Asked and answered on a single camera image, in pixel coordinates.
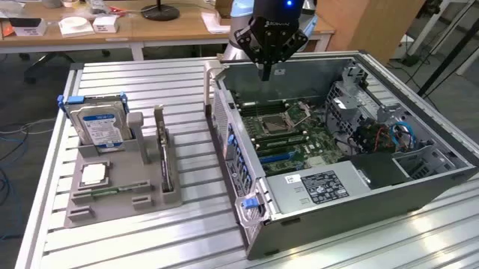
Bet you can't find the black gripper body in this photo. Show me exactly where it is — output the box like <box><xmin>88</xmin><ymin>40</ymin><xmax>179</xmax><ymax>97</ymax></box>
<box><xmin>250</xmin><ymin>0</ymin><xmax>304</xmax><ymax>64</ymax></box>

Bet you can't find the black graphics card metal bracket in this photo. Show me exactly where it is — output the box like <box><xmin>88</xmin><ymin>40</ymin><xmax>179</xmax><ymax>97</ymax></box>
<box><xmin>152</xmin><ymin>105</ymin><xmax>176</xmax><ymax>194</ymax></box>

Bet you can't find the white paper booklet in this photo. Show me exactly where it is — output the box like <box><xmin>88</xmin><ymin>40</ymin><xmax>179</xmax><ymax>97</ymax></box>
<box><xmin>200</xmin><ymin>11</ymin><xmax>232</xmax><ymax>35</ymax></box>

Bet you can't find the brown cardboard box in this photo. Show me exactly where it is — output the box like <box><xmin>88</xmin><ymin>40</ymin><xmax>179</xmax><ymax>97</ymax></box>
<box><xmin>214</xmin><ymin>0</ymin><xmax>232</xmax><ymax>20</ymax></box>

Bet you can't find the wooden cabinet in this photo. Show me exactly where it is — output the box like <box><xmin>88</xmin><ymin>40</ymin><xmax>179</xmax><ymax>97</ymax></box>
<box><xmin>316</xmin><ymin>0</ymin><xmax>427</xmax><ymax>67</ymax></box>

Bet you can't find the black round lamp base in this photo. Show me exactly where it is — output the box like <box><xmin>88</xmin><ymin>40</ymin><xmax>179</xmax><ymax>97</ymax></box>
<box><xmin>140</xmin><ymin>0</ymin><xmax>182</xmax><ymax>22</ymax></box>

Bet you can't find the black RAM slot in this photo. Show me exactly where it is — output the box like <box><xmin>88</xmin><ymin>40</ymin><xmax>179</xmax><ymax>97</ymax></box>
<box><xmin>239</xmin><ymin>101</ymin><xmax>284</xmax><ymax>109</ymax></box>
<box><xmin>242</xmin><ymin>108</ymin><xmax>286</xmax><ymax>115</ymax></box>

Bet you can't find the white cabinet red dot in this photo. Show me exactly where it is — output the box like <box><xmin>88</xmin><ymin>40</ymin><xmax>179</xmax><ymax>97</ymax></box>
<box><xmin>388</xmin><ymin>33</ymin><xmax>416</xmax><ymax>61</ymax></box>

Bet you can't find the metal socket cover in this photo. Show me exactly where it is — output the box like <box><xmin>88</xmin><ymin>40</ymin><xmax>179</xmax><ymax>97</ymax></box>
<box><xmin>284</xmin><ymin>102</ymin><xmax>314</xmax><ymax>127</ymax></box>

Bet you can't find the perforated metal disk bay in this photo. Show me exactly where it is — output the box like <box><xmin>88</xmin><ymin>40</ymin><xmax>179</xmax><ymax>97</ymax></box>
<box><xmin>323</xmin><ymin>81</ymin><xmax>379</xmax><ymax>141</ymax></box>

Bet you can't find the CPU socket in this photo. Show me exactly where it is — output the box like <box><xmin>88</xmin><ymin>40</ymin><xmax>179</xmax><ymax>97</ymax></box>
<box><xmin>260</xmin><ymin>113</ymin><xmax>291</xmax><ymax>135</ymax></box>

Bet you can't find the green motherboard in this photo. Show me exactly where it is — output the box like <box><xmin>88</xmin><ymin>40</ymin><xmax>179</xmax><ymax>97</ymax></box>
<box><xmin>235</xmin><ymin>98</ymin><xmax>347</xmax><ymax>178</ymax></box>

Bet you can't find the small white box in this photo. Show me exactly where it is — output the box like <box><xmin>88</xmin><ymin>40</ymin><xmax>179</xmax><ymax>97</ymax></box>
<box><xmin>92</xmin><ymin>15</ymin><xmax>120</xmax><ymax>34</ymax></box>

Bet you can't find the clear plastic packet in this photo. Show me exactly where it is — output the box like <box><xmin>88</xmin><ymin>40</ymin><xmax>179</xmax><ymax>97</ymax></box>
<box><xmin>87</xmin><ymin>0</ymin><xmax>113</xmax><ymax>15</ymax></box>

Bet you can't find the black stand pole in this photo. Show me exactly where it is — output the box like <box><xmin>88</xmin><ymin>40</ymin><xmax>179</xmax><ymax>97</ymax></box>
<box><xmin>416</xmin><ymin>0</ymin><xmax>479</xmax><ymax>98</ymax></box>

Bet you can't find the white round holder box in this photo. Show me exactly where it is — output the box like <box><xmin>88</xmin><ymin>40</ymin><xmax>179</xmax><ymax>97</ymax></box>
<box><xmin>57</xmin><ymin>16</ymin><xmax>96</xmax><ymax>39</ymax></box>

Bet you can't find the silver hard disk blue caddy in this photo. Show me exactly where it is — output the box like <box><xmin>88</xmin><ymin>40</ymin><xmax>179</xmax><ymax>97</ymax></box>
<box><xmin>57</xmin><ymin>91</ymin><xmax>136</xmax><ymax>154</ymax></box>

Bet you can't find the black office chair base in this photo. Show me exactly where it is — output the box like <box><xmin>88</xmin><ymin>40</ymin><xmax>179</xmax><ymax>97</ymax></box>
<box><xmin>20</xmin><ymin>49</ymin><xmax>112</xmax><ymax>85</ymax></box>

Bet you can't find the grey metal disk bay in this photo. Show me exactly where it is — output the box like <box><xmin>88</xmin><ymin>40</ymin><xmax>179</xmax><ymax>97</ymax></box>
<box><xmin>391</xmin><ymin>144</ymin><xmax>456</xmax><ymax>180</ymax></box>

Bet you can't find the grey power supply unit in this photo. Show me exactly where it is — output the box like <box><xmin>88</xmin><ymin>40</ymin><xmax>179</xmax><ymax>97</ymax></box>
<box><xmin>264</xmin><ymin>161</ymin><xmax>375</xmax><ymax>215</ymax></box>

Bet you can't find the white box black lid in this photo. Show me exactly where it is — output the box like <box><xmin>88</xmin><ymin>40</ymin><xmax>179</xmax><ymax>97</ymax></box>
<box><xmin>8</xmin><ymin>17</ymin><xmax>48</xmax><ymax>37</ymax></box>

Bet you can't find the clear plastic bag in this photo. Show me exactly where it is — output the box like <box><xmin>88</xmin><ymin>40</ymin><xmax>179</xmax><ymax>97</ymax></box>
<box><xmin>0</xmin><ymin>7</ymin><xmax>28</xmax><ymax>21</ymax></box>

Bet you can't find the silver CPU chip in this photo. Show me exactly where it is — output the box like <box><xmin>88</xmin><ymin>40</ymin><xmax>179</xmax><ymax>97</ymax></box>
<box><xmin>80</xmin><ymin>165</ymin><xmax>109</xmax><ymax>185</ymax></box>

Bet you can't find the orange box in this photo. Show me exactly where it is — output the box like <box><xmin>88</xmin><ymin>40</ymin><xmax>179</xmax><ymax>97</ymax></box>
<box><xmin>0</xmin><ymin>20</ymin><xmax>15</xmax><ymax>40</ymax></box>

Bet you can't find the dark grey open PC case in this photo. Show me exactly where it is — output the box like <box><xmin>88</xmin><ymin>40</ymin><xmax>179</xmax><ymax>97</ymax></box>
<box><xmin>203</xmin><ymin>51</ymin><xmax>479</xmax><ymax>261</ymax></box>

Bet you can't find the grey plastic parts rack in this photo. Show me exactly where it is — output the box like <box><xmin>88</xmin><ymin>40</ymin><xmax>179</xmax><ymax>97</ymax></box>
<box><xmin>63</xmin><ymin>105</ymin><xmax>184</xmax><ymax>229</ymax></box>

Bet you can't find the wooden desk white frame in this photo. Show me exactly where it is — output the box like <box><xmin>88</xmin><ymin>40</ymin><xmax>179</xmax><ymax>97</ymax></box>
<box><xmin>131</xmin><ymin>0</ymin><xmax>336</xmax><ymax>62</ymax></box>
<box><xmin>0</xmin><ymin>0</ymin><xmax>133</xmax><ymax>54</ymax></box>

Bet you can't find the black wire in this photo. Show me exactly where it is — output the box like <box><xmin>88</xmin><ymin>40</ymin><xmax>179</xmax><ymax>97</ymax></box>
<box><xmin>324</xmin><ymin>108</ymin><xmax>360</xmax><ymax>156</ymax></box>

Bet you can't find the white table frame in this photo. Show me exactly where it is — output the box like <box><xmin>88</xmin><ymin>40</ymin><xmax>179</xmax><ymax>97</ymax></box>
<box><xmin>406</xmin><ymin>0</ymin><xmax>479</xmax><ymax>76</ymax></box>

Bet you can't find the red wire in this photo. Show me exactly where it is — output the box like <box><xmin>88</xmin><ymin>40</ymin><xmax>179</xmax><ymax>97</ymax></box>
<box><xmin>376</xmin><ymin>127</ymin><xmax>396</xmax><ymax>150</ymax></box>

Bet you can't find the blue wire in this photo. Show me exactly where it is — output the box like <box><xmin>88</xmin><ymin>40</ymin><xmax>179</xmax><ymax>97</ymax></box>
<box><xmin>388</xmin><ymin>120</ymin><xmax>419</xmax><ymax>152</ymax></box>

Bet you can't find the white floor cable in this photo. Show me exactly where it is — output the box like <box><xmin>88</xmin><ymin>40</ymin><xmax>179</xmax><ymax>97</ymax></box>
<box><xmin>0</xmin><ymin>119</ymin><xmax>57</xmax><ymax>136</ymax></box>

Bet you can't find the blue floor cable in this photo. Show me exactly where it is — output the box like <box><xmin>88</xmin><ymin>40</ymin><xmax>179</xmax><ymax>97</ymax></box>
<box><xmin>0</xmin><ymin>131</ymin><xmax>29</xmax><ymax>242</ymax></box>

